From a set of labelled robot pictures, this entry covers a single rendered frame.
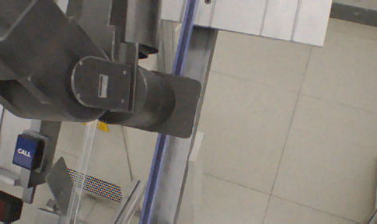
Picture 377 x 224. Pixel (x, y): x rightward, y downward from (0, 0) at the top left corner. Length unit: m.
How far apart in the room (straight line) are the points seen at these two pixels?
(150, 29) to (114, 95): 0.08
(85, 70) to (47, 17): 0.04
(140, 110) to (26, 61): 0.11
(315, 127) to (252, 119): 0.28
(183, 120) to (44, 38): 0.21
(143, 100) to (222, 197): 1.20
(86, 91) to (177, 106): 0.17
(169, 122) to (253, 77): 1.57
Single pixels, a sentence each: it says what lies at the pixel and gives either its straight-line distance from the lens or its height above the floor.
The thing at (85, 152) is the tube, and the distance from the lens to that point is 0.55.
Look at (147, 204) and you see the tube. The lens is 0.53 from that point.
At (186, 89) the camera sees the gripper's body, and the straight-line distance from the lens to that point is 0.42.
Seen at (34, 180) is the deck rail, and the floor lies 0.72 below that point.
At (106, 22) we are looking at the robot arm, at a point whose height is 1.11.
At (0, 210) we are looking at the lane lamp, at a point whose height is 0.66.
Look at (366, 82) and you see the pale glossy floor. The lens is 2.12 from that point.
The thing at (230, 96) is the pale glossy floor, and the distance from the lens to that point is 1.85.
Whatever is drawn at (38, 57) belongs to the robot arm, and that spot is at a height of 1.14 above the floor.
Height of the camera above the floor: 1.28
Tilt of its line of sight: 46 degrees down
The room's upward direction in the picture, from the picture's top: straight up
